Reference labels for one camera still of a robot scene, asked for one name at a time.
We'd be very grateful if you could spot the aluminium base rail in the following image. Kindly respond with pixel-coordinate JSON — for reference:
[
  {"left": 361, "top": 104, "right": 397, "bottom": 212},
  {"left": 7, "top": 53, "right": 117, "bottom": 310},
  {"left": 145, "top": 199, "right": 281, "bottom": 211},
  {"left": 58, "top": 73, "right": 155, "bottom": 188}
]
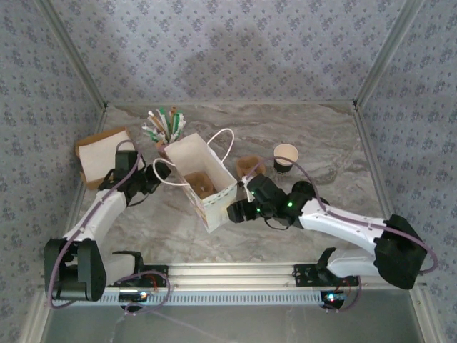
[{"left": 39, "top": 262, "right": 428, "bottom": 289}]

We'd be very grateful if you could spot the aluminium corner post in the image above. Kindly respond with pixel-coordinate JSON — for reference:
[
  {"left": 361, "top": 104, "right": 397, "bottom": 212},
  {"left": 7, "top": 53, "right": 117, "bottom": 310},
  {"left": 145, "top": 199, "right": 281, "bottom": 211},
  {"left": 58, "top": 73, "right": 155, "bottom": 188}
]
[
  {"left": 37, "top": 0, "right": 109, "bottom": 109},
  {"left": 353, "top": 0, "right": 428, "bottom": 108}
]

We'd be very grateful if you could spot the green white straw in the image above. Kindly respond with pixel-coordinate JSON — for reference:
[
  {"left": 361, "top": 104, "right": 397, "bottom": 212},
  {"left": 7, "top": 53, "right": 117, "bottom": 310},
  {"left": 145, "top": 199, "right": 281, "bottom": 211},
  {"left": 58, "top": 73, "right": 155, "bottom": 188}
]
[{"left": 159, "top": 106, "right": 173, "bottom": 139}]

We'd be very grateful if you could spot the tan paper straw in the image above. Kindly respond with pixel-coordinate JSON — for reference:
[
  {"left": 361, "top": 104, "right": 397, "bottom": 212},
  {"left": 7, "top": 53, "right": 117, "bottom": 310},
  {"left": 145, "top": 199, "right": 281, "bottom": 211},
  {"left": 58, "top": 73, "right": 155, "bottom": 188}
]
[{"left": 170, "top": 104, "right": 179, "bottom": 139}]

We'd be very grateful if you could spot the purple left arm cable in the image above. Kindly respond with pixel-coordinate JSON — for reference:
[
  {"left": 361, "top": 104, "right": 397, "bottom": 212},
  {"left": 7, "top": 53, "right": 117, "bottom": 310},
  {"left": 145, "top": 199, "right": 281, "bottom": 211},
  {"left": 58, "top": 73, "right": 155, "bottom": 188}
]
[{"left": 48, "top": 141, "right": 171, "bottom": 317}]

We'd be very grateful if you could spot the brown pulp cup carrier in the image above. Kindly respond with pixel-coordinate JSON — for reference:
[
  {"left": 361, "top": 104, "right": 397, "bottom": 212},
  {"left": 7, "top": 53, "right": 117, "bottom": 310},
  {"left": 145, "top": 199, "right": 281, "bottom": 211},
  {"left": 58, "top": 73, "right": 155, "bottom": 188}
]
[
  {"left": 184, "top": 172, "right": 216, "bottom": 200},
  {"left": 236, "top": 154, "right": 267, "bottom": 179}
]

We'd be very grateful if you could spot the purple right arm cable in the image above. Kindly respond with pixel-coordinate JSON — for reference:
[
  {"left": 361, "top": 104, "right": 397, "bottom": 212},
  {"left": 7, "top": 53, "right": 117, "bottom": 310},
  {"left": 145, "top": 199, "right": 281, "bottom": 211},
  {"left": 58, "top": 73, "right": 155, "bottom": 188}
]
[{"left": 242, "top": 156, "right": 438, "bottom": 315}]

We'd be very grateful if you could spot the white napkin stack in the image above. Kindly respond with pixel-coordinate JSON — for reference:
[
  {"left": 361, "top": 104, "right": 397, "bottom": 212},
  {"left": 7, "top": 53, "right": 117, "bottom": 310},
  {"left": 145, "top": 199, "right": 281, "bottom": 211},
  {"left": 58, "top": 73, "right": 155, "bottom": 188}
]
[{"left": 79, "top": 130, "right": 139, "bottom": 182}]

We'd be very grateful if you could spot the grey slotted cable duct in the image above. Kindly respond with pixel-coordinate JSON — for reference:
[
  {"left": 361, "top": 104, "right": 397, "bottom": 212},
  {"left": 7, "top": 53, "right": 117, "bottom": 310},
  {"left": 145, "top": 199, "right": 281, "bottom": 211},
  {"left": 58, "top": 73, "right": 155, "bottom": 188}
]
[{"left": 51, "top": 289, "right": 331, "bottom": 307}]

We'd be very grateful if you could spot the brown cardboard napkin box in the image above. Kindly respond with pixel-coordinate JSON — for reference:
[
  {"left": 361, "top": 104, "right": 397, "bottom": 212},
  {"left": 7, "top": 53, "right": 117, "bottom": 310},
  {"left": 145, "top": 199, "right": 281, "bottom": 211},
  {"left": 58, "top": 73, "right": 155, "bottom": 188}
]
[{"left": 74, "top": 126, "right": 144, "bottom": 190}]

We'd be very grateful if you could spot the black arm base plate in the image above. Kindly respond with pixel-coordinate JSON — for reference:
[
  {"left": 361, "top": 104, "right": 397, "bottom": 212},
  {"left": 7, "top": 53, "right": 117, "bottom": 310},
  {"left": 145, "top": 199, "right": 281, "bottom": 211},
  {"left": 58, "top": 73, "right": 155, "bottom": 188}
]
[
  {"left": 293, "top": 264, "right": 360, "bottom": 287},
  {"left": 104, "top": 265, "right": 169, "bottom": 288}
]

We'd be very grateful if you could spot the black paper coffee cup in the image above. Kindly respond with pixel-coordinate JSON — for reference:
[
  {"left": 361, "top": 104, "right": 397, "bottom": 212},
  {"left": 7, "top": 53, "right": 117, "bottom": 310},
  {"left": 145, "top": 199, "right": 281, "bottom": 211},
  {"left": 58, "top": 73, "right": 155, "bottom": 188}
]
[{"left": 273, "top": 143, "right": 300, "bottom": 176}]

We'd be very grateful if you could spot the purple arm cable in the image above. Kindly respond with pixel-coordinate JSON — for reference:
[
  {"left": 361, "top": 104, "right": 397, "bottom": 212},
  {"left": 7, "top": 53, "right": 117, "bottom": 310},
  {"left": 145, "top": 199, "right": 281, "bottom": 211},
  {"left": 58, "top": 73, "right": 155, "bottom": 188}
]
[
  {"left": 242, "top": 156, "right": 438, "bottom": 315},
  {"left": 48, "top": 141, "right": 171, "bottom": 317}
]

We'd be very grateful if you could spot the white paper gift bag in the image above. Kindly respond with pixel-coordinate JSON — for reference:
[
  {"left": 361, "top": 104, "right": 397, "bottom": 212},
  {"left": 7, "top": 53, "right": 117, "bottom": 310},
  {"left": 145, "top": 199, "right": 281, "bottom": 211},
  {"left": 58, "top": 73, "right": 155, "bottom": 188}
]
[{"left": 152, "top": 128, "right": 238, "bottom": 235}]

